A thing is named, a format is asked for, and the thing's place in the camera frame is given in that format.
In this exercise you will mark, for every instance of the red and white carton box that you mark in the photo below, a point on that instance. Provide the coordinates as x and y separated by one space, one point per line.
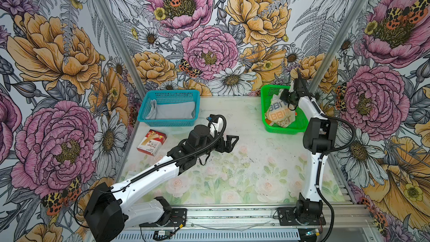
152 142

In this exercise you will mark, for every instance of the right aluminium frame post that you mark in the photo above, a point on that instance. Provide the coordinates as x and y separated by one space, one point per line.
348 21

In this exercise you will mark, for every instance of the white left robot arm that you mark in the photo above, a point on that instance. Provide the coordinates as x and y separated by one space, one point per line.
111 209

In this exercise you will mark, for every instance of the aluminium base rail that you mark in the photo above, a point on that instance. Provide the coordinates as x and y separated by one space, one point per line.
259 223

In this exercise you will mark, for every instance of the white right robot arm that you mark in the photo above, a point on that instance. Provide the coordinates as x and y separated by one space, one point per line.
318 139

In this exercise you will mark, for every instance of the teal plastic basket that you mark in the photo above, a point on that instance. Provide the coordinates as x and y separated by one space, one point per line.
169 97

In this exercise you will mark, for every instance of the printed cream towel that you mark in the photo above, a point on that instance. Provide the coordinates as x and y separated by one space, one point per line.
278 113

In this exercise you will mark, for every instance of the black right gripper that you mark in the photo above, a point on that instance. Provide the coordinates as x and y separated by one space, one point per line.
283 97

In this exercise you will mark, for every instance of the aluminium frame post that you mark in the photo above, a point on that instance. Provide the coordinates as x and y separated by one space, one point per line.
348 21
108 18

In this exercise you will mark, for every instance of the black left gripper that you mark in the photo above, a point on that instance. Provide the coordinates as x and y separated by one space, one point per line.
221 148

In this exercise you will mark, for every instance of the green plastic basket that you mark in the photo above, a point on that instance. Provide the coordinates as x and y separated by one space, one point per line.
298 126

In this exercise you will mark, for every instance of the left aluminium frame post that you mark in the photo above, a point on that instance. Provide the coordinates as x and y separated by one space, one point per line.
108 18

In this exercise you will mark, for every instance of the light grey towel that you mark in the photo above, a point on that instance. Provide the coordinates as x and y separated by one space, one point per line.
177 111

